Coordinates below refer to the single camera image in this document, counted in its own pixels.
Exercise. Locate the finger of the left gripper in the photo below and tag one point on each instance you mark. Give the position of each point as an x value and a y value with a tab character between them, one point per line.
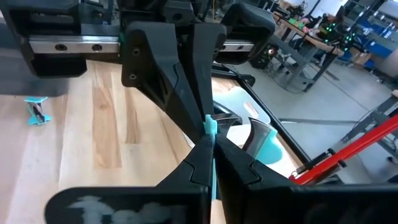
205	56
155	62

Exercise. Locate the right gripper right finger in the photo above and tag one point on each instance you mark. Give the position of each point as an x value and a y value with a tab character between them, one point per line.
248	193

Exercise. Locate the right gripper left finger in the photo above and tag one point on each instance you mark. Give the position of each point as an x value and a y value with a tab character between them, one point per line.
186	193

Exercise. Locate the small grey metal piece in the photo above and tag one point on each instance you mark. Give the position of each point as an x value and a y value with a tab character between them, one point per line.
270	152

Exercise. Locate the teal staple remover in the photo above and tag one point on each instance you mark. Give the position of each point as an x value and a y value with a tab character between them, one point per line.
38	119

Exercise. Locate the white shallow plastic tray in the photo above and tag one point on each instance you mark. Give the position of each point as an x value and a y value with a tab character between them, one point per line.
239	99

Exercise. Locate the black computer tower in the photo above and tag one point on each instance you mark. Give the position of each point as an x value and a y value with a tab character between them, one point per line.
264	57

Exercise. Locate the wooden workbench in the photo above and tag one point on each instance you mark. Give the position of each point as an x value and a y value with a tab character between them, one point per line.
298	34

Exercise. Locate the red desk lamp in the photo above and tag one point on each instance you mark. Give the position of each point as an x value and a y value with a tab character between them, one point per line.
357	146

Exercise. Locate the black metal table legs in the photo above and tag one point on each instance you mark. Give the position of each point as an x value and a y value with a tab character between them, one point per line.
373	121

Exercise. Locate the black aluminium table frame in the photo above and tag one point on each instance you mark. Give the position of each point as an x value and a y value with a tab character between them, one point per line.
290	138

